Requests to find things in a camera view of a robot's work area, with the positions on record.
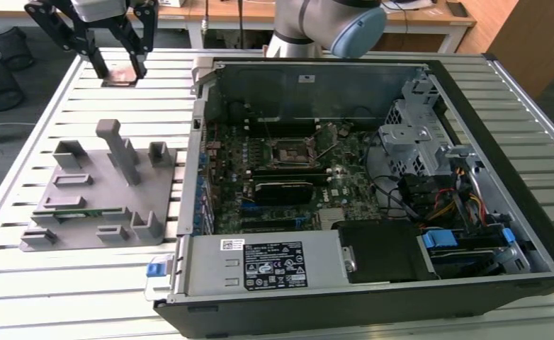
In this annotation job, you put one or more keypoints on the blue disk carrier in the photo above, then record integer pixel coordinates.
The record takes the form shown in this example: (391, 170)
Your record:
(439, 241)

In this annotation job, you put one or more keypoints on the black open PC case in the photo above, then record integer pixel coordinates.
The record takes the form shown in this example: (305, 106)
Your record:
(305, 315)

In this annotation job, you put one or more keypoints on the green motherboard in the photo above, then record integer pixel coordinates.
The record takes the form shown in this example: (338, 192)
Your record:
(353, 170)

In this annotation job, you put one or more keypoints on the wooden desk white frame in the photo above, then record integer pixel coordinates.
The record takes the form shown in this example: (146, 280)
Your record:
(3, 12)
(423, 21)

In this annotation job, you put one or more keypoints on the round coin cell battery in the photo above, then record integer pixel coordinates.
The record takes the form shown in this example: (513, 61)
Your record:
(345, 131)

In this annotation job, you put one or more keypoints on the black plastic shroud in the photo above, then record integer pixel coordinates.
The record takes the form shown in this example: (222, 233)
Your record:
(386, 251)

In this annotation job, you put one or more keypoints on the black graphics card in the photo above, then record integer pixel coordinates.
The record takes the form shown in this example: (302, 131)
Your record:
(283, 194)

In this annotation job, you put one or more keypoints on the black RAM slot bank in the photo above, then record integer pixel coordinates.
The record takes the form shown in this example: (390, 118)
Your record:
(286, 175)
(282, 128)

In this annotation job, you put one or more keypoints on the metal locking lever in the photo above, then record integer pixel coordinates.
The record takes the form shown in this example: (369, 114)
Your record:
(270, 131)
(329, 151)

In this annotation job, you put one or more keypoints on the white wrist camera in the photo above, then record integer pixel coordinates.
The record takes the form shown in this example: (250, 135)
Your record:
(99, 8)

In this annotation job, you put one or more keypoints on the green RAM stick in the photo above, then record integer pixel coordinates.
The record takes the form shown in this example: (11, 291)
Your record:
(90, 212)

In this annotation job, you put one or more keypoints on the grey parts rack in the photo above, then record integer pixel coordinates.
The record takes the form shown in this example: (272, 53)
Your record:
(107, 184)

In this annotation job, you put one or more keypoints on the silver metal drive cage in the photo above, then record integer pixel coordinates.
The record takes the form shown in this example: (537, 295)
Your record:
(402, 134)

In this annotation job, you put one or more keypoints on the brown wooden cabinet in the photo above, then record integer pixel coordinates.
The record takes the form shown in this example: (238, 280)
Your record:
(531, 35)

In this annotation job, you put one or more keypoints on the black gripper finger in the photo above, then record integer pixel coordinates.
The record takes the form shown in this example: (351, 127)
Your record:
(68, 32)
(146, 28)

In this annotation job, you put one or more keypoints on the black flat phone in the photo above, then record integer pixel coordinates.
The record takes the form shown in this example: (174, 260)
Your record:
(457, 8)

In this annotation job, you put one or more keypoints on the CPU socket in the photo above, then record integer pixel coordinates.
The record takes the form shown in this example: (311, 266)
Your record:
(289, 152)

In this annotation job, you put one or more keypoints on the blue plastic case latch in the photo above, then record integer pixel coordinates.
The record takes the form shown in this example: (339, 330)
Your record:
(156, 269)

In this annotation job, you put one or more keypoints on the CPU silver top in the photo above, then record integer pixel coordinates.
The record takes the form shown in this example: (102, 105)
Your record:
(120, 78)

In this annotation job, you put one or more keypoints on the silver chipset heatsink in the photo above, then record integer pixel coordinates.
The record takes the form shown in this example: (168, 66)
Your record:
(331, 216)

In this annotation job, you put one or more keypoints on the silver power supply black label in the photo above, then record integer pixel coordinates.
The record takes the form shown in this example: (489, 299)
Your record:
(206, 265)

